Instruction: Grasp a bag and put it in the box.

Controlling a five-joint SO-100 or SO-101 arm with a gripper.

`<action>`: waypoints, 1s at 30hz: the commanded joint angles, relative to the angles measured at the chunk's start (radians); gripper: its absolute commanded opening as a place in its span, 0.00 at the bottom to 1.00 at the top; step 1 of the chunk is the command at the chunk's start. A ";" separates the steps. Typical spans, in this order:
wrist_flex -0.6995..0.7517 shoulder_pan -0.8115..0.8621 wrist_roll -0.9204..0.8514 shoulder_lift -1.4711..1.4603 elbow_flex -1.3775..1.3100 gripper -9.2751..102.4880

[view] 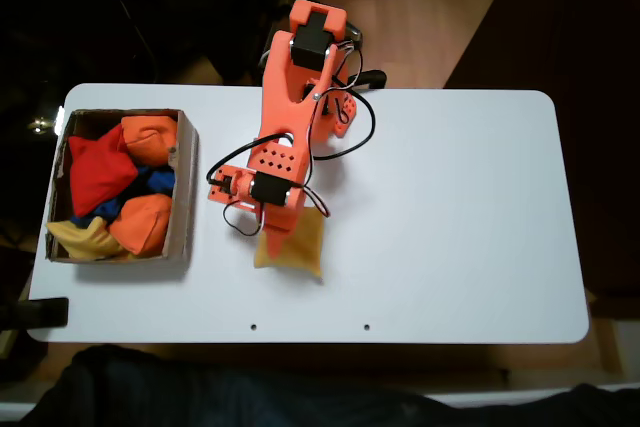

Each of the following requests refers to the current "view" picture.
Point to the yellow bean bag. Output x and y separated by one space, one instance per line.
82 242
305 247

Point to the cardboard box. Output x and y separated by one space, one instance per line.
182 197

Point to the blue bean bag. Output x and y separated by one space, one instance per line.
160 179

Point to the orange bean bag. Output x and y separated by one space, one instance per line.
142 224
147 137

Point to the red bean bag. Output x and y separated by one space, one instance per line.
97 172

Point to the person's body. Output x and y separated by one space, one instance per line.
200 392

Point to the black table clamp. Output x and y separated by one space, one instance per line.
45 312

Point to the shiny metal object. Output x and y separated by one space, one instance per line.
37 125

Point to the orange camera mount with camera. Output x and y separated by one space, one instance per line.
220 192

